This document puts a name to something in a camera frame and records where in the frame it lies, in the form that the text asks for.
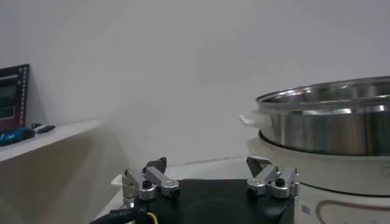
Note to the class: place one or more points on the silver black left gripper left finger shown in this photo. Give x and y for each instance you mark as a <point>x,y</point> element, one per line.
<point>152,179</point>

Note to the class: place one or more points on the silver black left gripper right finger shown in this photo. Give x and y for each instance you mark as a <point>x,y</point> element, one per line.
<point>271,179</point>

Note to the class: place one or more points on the stainless steel steamer basket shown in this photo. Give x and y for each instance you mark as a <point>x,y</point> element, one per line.
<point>329,131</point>

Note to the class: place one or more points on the white electric cooker base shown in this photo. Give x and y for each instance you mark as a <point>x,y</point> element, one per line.
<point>335,173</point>

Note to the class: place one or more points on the white side table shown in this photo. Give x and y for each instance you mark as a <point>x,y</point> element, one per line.
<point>45,141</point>

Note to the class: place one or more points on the small black device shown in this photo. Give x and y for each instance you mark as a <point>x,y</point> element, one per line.
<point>48,129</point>

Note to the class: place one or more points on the blue black computer mouse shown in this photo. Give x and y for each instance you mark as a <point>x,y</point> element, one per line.
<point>15,135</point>

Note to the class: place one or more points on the black red laptop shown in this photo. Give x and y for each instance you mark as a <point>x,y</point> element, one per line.
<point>12,97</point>

